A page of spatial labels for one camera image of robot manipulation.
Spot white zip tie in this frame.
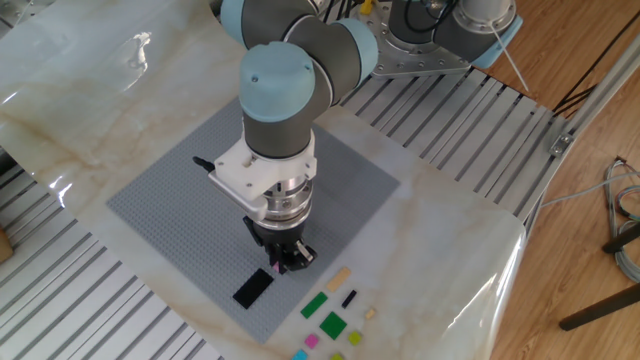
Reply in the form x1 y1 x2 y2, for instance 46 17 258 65
489 24 530 93

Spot long tan Lego brick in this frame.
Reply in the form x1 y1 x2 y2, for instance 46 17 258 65
325 266 353 293

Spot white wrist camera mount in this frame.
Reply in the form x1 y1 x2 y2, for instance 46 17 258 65
207 137 319 221

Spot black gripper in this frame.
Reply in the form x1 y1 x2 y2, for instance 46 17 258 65
242 216 319 274

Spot marble pattern table cover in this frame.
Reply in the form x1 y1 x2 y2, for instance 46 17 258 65
0 0 526 360

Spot brown cardboard piece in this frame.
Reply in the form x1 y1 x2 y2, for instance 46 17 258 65
0 224 15 265

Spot large black Lego plate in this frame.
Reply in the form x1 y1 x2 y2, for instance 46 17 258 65
232 268 275 310

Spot long green Lego brick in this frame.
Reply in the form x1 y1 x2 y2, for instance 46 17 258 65
300 291 330 320

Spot black floor cables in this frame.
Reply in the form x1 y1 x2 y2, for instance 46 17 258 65
552 9 640 119

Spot dark furniture leg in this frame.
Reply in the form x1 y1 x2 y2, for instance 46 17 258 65
602 224 640 255
558 282 640 332

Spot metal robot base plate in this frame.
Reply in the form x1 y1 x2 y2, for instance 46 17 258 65
362 0 474 79

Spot grey floor cable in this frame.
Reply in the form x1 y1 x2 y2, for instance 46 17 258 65
539 171 640 209

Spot coiled coloured cable bundle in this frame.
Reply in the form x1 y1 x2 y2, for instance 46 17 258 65
603 157 640 284

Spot square green Lego plate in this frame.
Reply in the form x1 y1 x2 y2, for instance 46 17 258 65
319 311 348 341

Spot grey Lego baseplate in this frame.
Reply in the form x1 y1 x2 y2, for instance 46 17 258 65
106 97 401 345

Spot aluminium frame profile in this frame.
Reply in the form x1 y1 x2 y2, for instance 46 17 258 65
547 32 640 160

